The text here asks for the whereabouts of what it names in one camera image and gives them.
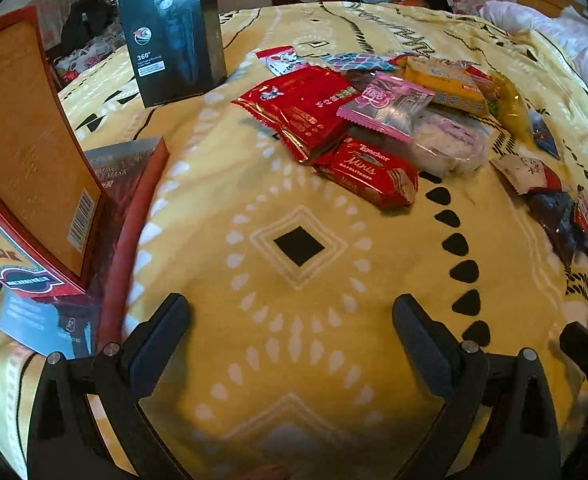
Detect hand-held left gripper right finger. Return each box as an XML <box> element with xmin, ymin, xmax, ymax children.
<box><xmin>391</xmin><ymin>294</ymin><xmax>562</xmax><ymax>480</ymax></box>

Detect flat dark red box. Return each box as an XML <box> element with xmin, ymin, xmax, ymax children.
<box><xmin>0</xmin><ymin>136</ymin><xmax>170</xmax><ymax>358</ymax></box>

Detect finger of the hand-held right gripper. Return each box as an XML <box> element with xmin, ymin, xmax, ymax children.
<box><xmin>559</xmin><ymin>322</ymin><xmax>588</xmax><ymax>383</ymax></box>

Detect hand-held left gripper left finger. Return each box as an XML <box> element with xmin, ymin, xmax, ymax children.
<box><xmin>26</xmin><ymin>292</ymin><xmax>192</xmax><ymax>480</ymax></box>

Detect spread of mixed snacks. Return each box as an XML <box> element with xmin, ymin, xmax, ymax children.
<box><xmin>231</xmin><ymin>46</ymin><xmax>588</xmax><ymax>278</ymax></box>

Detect black bag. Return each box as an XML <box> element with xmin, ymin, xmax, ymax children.
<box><xmin>61</xmin><ymin>0</ymin><xmax>117</xmax><ymax>48</ymax></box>

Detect tall black product box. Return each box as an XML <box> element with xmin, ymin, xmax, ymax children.
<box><xmin>106</xmin><ymin>0</ymin><xmax>227</xmax><ymax>108</ymax></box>

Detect plastic shopping bags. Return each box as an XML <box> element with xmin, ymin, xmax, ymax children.
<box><xmin>54</xmin><ymin>35</ymin><xmax>127</xmax><ymax>86</ymax></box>

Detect red patterned box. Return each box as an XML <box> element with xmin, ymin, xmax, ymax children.
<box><xmin>0</xmin><ymin>6</ymin><xmax>107</xmax><ymax>295</ymax></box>

